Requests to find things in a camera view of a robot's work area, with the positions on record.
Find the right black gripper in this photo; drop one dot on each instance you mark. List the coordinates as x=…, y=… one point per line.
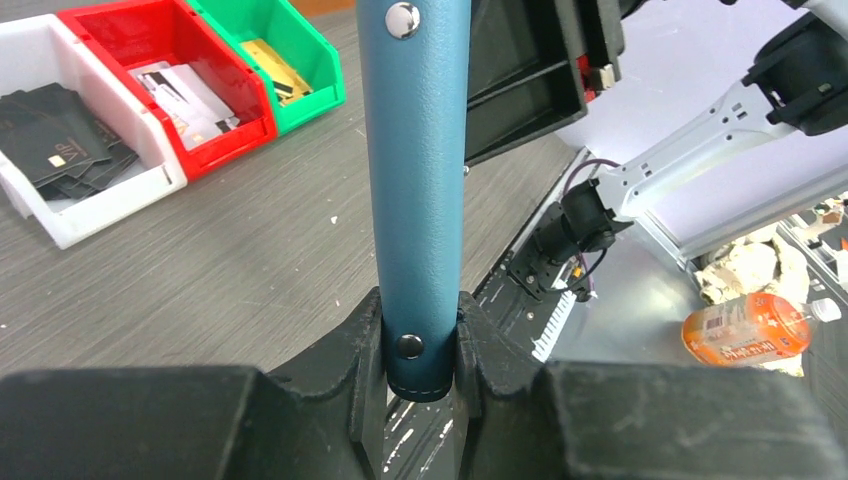
x=533, y=67

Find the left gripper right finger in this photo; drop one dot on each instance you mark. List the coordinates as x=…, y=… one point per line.
x=518, y=418

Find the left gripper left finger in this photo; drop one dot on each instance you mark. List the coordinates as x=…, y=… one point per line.
x=318, y=416

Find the blue card holder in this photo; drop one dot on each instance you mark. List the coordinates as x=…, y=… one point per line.
x=415, y=65

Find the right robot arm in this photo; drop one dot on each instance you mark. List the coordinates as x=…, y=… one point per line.
x=797, y=82

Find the gold credit cards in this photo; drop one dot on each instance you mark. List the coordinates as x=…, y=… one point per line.
x=288, y=85

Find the white credit cards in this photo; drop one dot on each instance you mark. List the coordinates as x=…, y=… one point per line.
x=198, y=114

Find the black credit cards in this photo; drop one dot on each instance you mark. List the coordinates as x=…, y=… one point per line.
x=63, y=149

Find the green plastic bin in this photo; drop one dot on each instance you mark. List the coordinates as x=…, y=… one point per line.
x=287, y=31

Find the orange drink bottle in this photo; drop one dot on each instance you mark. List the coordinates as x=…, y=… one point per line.
x=754, y=329

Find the crumpled paper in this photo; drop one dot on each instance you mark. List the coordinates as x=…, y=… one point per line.
x=761, y=261

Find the red plastic bin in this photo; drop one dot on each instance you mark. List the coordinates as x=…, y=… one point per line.
x=129, y=34

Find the white plastic bin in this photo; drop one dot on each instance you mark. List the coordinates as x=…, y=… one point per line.
x=41, y=50

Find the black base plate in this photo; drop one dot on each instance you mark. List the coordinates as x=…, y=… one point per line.
x=418, y=438

